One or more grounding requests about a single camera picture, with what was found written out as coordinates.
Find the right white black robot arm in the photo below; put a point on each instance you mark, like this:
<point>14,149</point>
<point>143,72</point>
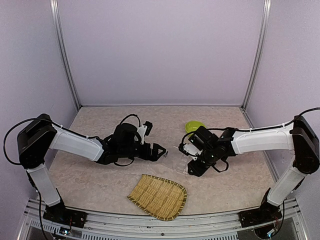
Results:
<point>206,149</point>

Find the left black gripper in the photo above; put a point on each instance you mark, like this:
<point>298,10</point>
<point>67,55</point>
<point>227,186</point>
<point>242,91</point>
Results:
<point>153,157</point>

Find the aluminium frame post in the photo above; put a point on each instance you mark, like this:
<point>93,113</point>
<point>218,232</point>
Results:
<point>63,53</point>
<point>258,54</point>

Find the woven bamboo tray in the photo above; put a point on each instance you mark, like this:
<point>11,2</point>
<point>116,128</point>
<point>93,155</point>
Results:
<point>160,198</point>

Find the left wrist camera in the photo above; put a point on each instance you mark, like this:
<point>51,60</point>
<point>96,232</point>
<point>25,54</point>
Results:
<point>143,131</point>

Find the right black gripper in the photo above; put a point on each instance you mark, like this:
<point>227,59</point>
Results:
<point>198,171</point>

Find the left aluminium frame post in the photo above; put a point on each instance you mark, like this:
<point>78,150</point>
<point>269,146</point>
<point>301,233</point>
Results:
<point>63,53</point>

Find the clear plastic pill organizer box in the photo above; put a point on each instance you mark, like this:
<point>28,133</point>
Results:
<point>180,161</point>

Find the right aluminium frame post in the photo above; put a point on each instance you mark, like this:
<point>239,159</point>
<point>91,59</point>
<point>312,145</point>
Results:
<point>258,54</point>

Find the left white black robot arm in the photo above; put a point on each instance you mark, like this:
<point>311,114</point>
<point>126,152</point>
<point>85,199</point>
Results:
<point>42,134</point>

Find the green plastic bowl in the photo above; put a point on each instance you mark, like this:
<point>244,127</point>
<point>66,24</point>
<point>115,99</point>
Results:
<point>193,125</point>

